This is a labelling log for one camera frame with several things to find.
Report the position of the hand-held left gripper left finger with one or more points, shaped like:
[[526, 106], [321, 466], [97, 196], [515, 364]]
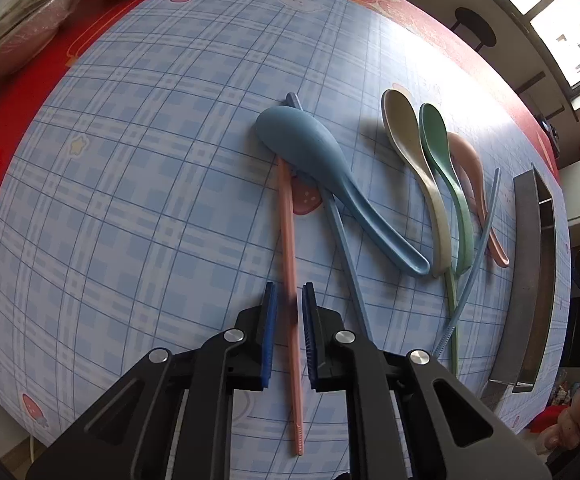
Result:
[[269, 332]]

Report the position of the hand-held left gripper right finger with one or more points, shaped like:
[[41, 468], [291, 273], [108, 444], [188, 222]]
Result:
[[310, 335]]

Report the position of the rectangular metal container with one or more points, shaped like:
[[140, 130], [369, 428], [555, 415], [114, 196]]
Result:
[[525, 260]]

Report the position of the blue chopstick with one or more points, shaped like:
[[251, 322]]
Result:
[[475, 260], [345, 255]]

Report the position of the pink chopstick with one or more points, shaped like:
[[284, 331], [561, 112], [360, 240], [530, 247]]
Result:
[[288, 240]]

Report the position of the green spoon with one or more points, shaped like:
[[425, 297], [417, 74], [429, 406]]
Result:
[[435, 135]]

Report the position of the person's right hand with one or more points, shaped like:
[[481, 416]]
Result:
[[567, 425]]

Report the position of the green chopstick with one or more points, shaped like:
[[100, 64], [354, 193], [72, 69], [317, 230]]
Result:
[[452, 320]]

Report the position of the small black device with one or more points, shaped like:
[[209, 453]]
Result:
[[551, 131]]

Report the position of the blue plaid table mat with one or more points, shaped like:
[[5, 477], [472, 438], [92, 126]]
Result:
[[144, 210]]

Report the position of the pink spoon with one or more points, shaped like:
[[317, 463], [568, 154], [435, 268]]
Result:
[[470, 160]]

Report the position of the dark wooden chair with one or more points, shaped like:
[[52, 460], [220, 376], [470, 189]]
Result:
[[545, 95]]

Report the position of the blue spoon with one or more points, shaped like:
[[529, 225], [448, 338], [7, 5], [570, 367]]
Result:
[[300, 135]]

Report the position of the beige spoon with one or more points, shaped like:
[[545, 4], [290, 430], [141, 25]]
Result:
[[400, 120]]

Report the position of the window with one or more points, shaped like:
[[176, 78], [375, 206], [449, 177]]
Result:
[[570, 25]]

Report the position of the black round stool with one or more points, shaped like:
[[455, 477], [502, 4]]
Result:
[[472, 25]]

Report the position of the red printed tablecloth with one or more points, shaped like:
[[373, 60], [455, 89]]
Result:
[[19, 110]]

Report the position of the plastic-wrapped pink bowl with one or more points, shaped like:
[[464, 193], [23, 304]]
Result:
[[29, 20]]

